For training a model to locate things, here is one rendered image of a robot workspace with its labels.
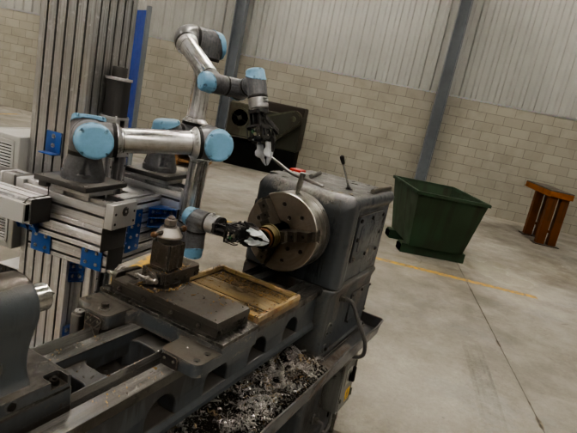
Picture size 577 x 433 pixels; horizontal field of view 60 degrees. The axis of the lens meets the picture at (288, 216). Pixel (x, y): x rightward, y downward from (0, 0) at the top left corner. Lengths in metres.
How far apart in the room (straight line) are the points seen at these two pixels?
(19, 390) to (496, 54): 11.74
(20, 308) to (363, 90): 11.20
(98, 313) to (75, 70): 1.00
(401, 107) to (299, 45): 2.75
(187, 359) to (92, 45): 1.26
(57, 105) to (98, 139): 0.50
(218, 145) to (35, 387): 1.03
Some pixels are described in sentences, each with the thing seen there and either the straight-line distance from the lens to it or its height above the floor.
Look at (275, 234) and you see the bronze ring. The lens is 1.84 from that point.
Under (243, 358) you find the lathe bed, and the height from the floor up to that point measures 0.75.
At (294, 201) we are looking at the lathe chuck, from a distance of 1.92.
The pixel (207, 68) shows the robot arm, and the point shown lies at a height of 1.63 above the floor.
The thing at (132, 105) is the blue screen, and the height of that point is 1.13.
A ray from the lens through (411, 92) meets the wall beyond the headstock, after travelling 11.96.
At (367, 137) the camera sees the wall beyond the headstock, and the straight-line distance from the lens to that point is 11.94.
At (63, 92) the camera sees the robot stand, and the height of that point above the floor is 1.44.
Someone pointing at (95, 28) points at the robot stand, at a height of 1.69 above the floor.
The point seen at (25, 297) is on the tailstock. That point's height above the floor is 1.12.
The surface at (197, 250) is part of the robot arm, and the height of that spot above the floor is 0.96.
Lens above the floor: 1.57
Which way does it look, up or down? 13 degrees down
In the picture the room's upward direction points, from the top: 12 degrees clockwise
